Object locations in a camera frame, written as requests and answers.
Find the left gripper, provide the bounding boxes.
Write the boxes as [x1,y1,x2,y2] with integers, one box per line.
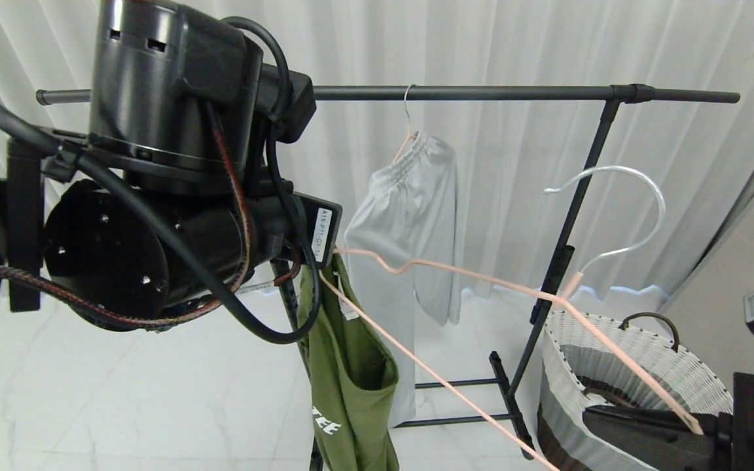
[43,178,344,332]

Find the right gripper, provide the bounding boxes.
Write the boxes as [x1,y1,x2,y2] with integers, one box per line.
[711,371,754,471]

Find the white laundry basket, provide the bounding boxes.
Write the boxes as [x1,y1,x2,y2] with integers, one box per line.
[537,310,735,471]

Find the green shirt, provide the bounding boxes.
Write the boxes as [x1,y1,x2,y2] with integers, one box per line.
[296,253,401,471]

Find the black cable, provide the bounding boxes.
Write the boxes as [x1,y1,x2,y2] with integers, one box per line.
[0,16,323,346]

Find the pink clothes hanger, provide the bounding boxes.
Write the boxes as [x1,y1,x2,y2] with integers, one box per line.
[393,84,420,164]
[319,165,707,471]

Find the pale grey trousers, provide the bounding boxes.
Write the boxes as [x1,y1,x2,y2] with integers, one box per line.
[342,132,463,428]

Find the black clothes rack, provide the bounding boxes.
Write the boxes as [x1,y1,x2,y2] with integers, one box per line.
[35,83,742,471]

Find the white curtain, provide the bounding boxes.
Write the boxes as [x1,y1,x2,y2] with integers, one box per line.
[0,0,754,302]

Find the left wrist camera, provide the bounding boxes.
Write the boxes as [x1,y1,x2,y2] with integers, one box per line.
[255,65,318,145]

